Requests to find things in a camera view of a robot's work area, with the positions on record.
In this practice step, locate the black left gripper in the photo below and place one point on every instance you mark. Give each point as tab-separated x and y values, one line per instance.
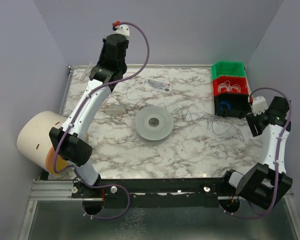
104	73

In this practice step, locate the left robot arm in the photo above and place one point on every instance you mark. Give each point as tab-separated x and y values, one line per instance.
97	90

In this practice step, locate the clear plastic T piece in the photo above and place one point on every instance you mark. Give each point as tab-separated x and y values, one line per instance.
86	72

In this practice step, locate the green storage bin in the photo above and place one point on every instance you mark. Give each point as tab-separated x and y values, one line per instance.
228	68

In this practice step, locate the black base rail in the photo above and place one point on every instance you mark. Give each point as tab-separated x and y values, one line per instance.
158	193

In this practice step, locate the white packaged ruler set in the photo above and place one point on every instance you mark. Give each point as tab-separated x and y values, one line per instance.
157	86

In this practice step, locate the grey cardboard box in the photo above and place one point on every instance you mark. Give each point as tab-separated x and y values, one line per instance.
115	109

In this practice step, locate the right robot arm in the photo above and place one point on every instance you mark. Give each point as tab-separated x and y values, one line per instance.
266	182

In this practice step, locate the black storage bin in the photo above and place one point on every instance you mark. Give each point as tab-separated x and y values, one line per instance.
231	105

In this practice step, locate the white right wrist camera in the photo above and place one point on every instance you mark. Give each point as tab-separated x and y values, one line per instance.
258	105

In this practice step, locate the beige cylinder with orange disc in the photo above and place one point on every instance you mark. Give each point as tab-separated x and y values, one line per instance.
32	137

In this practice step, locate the red storage bin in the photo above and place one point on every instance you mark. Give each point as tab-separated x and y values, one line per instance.
230	85

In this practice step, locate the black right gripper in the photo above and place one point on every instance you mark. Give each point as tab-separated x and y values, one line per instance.
255	122

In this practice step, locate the white perforated cable spool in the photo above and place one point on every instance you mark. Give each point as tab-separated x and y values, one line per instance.
154	123

